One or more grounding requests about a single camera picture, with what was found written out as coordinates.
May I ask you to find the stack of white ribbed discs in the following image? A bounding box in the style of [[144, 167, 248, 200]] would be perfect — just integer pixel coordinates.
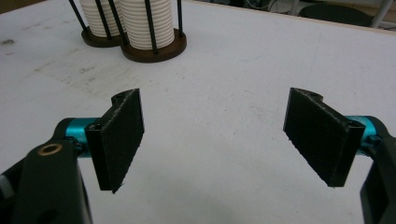
[[79, 0, 126, 38], [118, 0, 176, 51]]

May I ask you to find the dark round chair seat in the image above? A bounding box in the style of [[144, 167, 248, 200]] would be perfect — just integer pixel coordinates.
[[298, 3, 374, 28]]

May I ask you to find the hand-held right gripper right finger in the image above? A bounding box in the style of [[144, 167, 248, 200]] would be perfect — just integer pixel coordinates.
[[282, 87, 378, 188]]

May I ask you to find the grey metal stand leg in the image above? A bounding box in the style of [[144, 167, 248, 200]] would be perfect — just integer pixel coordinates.
[[370, 0, 394, 29]]

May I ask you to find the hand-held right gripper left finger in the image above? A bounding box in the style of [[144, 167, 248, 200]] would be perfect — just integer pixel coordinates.
[[64, 88, 146, 194]]

